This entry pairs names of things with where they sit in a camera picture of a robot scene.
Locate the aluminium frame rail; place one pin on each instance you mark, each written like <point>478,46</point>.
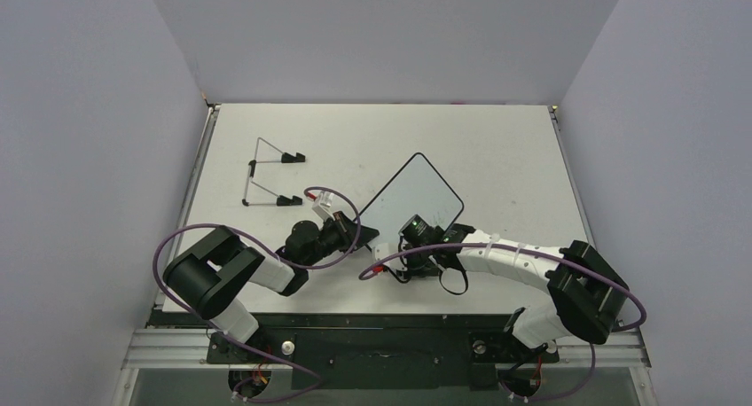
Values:
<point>176,163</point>

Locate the black framed small whiteboard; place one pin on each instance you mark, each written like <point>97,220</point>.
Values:
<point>417,188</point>

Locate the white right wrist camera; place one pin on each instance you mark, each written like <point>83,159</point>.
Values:
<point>382,251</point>

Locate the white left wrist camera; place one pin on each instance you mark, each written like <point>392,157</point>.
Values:
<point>321,204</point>

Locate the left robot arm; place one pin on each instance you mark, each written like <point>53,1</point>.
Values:
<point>210,274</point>

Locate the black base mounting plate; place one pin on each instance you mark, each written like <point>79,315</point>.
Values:
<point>339,351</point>

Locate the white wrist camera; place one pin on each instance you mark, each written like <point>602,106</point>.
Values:
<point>321,204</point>
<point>382,251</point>

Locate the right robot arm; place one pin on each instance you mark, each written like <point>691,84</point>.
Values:
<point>586,293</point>

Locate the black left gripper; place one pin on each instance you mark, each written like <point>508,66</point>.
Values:
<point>348,231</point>

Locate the wire whiteboard stand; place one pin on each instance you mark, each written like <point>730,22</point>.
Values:
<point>262,184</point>

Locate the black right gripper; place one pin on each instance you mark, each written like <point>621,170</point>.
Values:
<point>419,238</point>

